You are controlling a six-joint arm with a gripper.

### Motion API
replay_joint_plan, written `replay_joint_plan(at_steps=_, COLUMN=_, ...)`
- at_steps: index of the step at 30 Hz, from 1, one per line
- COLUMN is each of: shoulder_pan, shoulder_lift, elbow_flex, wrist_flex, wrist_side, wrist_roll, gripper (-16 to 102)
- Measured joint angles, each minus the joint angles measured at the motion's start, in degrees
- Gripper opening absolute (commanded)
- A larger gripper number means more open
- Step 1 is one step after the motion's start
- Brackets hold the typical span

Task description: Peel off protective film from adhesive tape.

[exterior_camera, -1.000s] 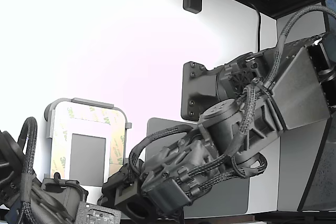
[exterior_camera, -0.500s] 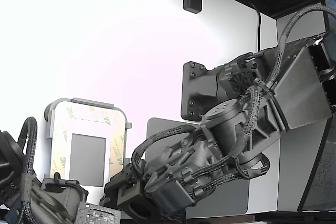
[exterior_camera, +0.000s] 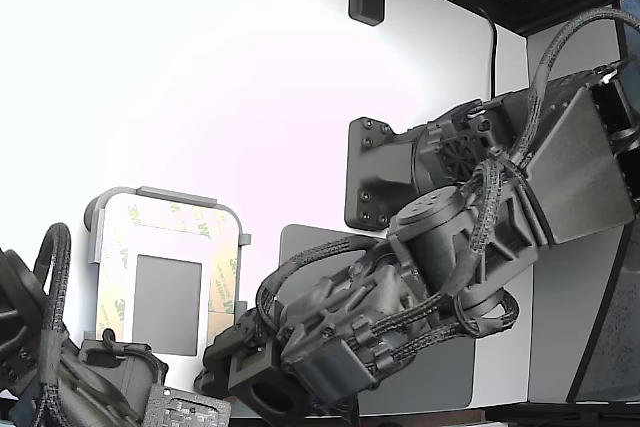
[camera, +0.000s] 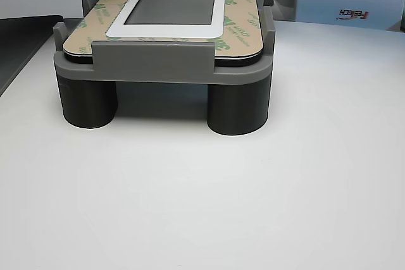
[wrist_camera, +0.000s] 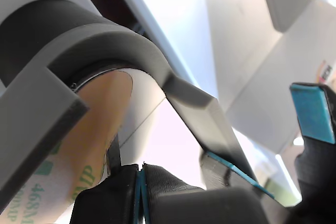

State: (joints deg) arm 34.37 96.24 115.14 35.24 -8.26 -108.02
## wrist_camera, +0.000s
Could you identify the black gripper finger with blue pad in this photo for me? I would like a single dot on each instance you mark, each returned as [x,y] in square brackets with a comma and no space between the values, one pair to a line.
[220,176]
[312,111]

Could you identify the brown protective film green print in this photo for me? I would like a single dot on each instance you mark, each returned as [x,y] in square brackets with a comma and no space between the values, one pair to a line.
[105,108]

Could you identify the white box with red logo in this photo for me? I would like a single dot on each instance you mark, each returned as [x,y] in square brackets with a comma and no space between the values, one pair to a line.
[262,90]

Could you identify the thin metal scraper blade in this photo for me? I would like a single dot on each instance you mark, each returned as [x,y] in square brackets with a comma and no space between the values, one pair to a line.
[115,155]

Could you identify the small grey block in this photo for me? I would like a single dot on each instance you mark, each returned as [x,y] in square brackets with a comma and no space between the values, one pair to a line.
[283,3]

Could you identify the black blade holder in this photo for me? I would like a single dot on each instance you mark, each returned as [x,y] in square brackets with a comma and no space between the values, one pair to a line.
[105,197]

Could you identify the grey fixture with dark legs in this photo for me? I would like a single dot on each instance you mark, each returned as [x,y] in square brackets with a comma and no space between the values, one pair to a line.
[105,43]

